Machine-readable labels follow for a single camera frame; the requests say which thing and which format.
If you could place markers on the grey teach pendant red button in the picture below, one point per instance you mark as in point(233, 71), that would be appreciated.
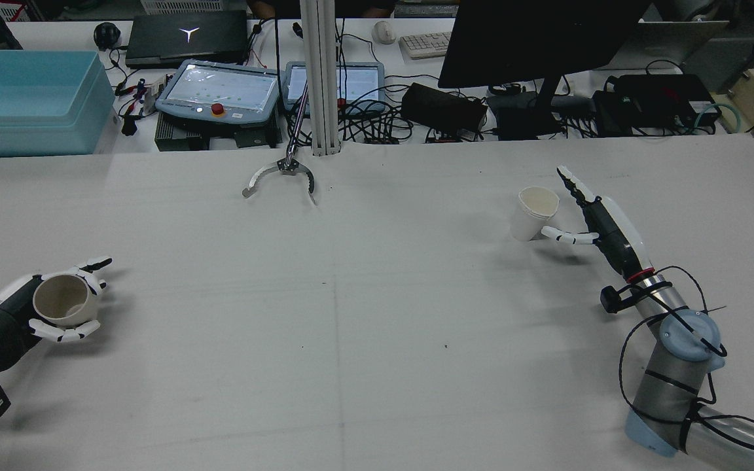
point(220, 88)

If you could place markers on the black electronics box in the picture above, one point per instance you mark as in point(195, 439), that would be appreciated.
point(652, 98)

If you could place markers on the black computer mouse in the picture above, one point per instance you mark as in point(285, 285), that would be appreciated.
point(107, 34)

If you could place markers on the black power brick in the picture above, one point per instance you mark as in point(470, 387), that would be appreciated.
point(442, 104)

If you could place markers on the white computer mouse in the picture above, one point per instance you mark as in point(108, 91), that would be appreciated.
point(384, 31)

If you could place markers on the grey flat panel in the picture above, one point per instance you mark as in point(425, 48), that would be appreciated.
point(678, 42)

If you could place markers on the black orange power strip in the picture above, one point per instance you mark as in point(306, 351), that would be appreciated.
point(449, 137)
point(380, 139)

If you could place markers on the aluminium profile column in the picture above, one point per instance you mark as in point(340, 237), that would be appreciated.
point(321, 78)

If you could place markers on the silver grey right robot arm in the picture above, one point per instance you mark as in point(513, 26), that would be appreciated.
point(671, 379)

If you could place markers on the white paper cup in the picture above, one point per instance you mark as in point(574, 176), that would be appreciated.
point(527, 226)

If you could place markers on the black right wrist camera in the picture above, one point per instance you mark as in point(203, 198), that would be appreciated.
point(611, 299)

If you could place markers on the black laptop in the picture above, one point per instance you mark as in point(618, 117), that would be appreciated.
point(187, 36)

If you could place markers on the metal clamp rod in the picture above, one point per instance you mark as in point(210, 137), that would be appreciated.
point(296, 131)

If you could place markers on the beige cylindrical cup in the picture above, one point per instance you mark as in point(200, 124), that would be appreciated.
point(56, 301)

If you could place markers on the light blue plastic bin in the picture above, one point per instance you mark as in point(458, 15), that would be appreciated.
point(30, 131)

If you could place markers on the white keyboard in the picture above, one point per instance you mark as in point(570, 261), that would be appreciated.
point(424, 46)

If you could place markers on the white mesh basket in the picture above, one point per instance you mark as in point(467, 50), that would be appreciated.
point(194, 5)

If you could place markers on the black monitor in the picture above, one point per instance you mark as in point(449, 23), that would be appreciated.
point(534, 39)

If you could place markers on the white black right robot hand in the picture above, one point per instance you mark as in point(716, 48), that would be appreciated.
point(612, 235)

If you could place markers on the silver metal claw clamp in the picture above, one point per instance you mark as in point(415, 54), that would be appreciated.
point(285, 167)

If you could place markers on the dark grey control box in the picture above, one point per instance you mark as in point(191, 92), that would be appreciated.
point(177, 137)

